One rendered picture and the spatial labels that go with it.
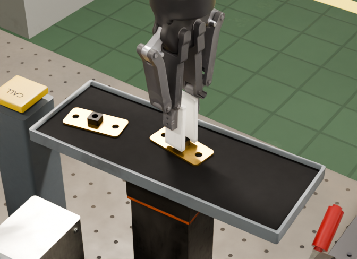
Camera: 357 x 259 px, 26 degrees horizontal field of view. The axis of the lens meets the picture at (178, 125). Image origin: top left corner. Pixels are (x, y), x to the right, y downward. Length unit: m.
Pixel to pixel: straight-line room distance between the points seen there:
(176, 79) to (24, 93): 0.29
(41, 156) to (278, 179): 0.38
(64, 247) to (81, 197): 0.64
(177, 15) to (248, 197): 0.24
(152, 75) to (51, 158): 0.35
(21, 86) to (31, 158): 0.11
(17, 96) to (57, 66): 0.91
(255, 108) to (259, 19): 0.69
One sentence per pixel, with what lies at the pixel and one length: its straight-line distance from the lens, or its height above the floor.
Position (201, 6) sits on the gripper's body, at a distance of 0.86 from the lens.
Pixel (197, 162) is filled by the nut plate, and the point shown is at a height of 1.16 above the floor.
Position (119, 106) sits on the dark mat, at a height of 1.16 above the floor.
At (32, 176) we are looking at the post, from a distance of 1.17.
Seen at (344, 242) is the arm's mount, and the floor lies 0.76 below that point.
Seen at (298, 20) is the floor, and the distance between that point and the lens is 3.63.
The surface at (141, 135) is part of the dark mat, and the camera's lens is 1.03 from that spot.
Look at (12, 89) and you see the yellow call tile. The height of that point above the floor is 1.16.
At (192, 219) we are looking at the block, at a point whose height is 1.09.
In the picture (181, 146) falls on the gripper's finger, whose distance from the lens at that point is 0.98.
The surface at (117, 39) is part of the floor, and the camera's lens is 3.46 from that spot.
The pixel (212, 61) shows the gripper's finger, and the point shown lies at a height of 1.28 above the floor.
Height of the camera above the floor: 1.80
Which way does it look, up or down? 38 degrees down
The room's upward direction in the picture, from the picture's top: straight up
